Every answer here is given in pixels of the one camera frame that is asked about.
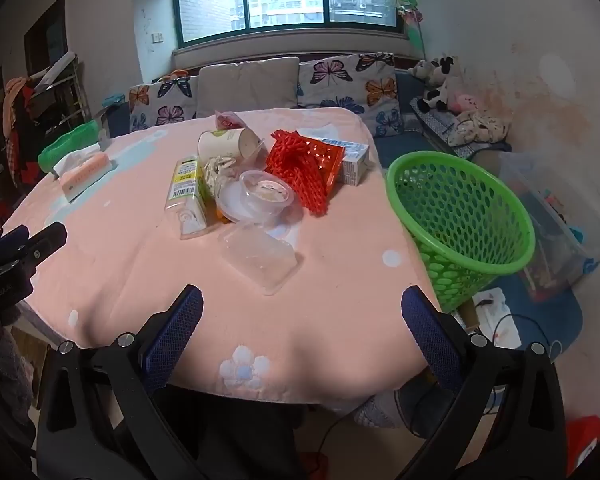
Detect metal shelf rack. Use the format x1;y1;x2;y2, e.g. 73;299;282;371
27;52;93;126

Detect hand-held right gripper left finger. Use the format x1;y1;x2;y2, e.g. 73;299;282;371
36;284;211;480

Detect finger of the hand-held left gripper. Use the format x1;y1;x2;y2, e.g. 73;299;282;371
26;222;67;263
0;226;31;276

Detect clear plastic clamshell box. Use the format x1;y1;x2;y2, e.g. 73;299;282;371
218;224;301;296

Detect cream printed garment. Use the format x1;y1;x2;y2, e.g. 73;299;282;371
450;110;511;147

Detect tissue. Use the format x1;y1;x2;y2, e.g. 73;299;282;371
202;156;241;196

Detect blue checked cloth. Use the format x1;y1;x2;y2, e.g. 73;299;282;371
410;105;481;147

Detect clear round plastic bowl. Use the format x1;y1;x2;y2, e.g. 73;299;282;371
239;170;296;223

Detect colourful pinwheel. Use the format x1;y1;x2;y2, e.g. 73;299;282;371
395;0;428;61

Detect hanging clothes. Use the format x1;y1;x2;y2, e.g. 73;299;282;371
2;77;36;186

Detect blue sofa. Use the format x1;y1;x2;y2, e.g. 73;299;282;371
102;67;513;161

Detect orange tissue pack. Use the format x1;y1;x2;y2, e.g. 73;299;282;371
54;150;117;203

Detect white blue milk carton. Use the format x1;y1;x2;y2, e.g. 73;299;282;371
325;137;371;186

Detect pile of colourful toys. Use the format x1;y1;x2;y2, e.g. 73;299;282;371
525;190;600;301

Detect beige cushion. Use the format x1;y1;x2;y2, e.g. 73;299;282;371
196;56;301;118

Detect blue floor rug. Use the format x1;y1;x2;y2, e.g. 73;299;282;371
480;280;583;358

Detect red snack wrapper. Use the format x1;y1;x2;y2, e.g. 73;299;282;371
300;136;346;196

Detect white paper cup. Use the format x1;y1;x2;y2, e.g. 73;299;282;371
197;128;261;163

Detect green plastic basket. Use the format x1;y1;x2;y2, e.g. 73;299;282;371
386;151;537;313

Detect yellow label plastic bottle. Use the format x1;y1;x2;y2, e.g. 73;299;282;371
165;156;208;240

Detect red foam mesh net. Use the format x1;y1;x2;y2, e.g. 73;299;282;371
266;130;331;216

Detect red box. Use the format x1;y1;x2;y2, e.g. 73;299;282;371
565;415;600;478

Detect pink plush toy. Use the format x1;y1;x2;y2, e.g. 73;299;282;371
452;91;487;113

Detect grey star print cloth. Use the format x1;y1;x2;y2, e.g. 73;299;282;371
352;395;403;428

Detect clear round plastic lid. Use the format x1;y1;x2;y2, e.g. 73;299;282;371
215;177;303;227

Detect pink snack wrapper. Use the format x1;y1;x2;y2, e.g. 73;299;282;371
215;111;246;131

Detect clear plastic wrapper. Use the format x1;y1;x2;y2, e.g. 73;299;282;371
240;139;270;167

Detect black cable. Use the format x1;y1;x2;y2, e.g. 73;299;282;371
480;312;523;348

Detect clear plastic storage bin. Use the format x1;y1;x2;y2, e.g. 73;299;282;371
497;152;600;303

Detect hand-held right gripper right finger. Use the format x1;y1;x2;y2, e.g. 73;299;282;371
397;284;568;480

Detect butterfly print pillow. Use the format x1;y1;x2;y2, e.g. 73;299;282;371
128;72;199;133
297;52;406;138

